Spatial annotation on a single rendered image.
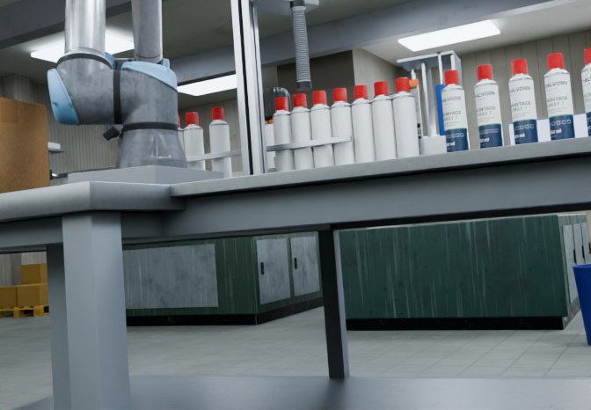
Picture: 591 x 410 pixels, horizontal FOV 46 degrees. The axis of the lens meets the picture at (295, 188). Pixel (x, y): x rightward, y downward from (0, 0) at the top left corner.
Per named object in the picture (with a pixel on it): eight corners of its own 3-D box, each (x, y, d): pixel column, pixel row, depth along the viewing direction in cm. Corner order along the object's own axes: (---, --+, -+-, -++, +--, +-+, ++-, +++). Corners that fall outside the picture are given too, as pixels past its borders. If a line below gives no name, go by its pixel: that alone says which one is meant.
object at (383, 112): (401, 166, 165) (393, 83, 167) (395, 165, 160) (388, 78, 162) (380, 169, 167) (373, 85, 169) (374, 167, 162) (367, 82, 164)
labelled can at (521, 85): (541, 151, 153) (531, 61, 155) (539, 149, 148) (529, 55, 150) (516, 154, 155) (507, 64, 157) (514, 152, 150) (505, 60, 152)
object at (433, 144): (470, 163, 172) (462, 62, 174) (463, 158, 160) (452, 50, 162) (415, 169, 177) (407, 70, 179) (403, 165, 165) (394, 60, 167)
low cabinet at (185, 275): (210, 303, 866) (206, 237, 872) (352, 298, 779) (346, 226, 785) (91, 327, 681) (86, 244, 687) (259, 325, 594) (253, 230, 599)
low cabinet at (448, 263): (405, 302, 698) (399, 227, 703) (597, 297, 615) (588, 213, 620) (324, 332, 528) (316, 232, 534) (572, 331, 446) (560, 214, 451)
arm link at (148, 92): (179, 121, 144) (178, 57, 145) (113, 122, 142) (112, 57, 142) (178, 130, 156) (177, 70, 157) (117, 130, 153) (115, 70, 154)
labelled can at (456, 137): (471, 158, 159) (463, 71, 160) (468, 157, 154) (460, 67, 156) (449, 161, 161) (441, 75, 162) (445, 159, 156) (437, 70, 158)
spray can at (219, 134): (236, 185, 182) (230, 108, 183) (227, 184, 177) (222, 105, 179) (219, 186, 184) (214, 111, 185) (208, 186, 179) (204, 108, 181)
